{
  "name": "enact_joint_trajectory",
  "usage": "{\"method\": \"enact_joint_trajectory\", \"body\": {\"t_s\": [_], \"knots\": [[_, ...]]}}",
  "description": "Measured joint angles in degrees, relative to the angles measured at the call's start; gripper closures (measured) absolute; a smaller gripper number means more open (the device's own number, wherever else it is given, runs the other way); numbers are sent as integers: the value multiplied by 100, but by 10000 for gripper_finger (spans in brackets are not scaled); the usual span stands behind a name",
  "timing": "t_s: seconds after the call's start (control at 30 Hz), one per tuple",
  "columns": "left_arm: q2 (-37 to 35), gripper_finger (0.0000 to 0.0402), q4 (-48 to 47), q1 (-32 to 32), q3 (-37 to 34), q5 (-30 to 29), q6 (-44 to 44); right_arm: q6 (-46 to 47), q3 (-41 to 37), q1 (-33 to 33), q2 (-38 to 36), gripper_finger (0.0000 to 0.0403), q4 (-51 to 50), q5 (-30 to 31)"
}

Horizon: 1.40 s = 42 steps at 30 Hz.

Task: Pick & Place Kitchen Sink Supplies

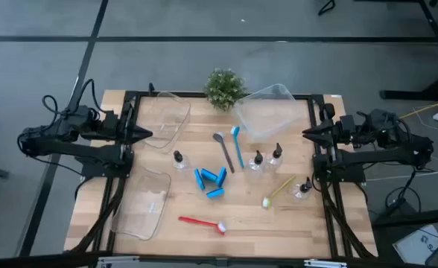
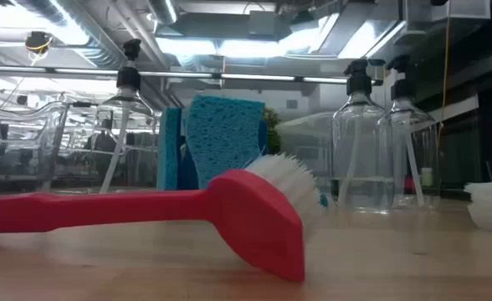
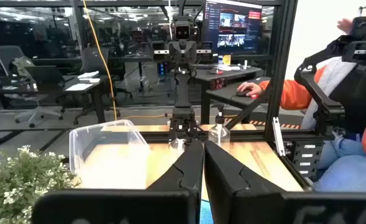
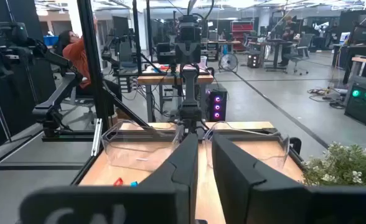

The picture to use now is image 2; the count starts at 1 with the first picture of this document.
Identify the clear soap pump bottle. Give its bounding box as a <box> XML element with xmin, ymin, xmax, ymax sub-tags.
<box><xmin>331</xmin><ymin>58</ymin><xmax>393</xmax><ymax>213</ymax></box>
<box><xmin>377</xmin><ymin>54</ymin><xmax>443</xmax><ymax>212</ymax></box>

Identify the small clear dropper bottle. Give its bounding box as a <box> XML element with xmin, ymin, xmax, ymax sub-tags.
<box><xmin>94</xmin><ymin>38</ymin><xmax>160</xmax><ymax>195</ymax></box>

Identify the small potted green plant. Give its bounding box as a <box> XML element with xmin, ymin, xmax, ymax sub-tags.
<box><xmin>263</xmin><ymin>107</ymin><xmax>282</xmax><ymax>156</ymax></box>

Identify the horizontal metal crossbar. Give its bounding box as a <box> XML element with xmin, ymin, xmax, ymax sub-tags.
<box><xmin>0</xmin><ymin>64</ymin><xmax>384</xmax><ymax>87</ymax></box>

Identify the pale green cup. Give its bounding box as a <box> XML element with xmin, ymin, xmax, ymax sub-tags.
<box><xmin>420</xmin><ymin>166</ymin><xmax>435</xmax><ymax>188</ymax></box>

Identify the hanging cable reel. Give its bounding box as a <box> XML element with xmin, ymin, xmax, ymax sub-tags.
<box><xmin>23</xmin><ymin>30</ymin><xmax>55</xmax><ymax>56</ymax></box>

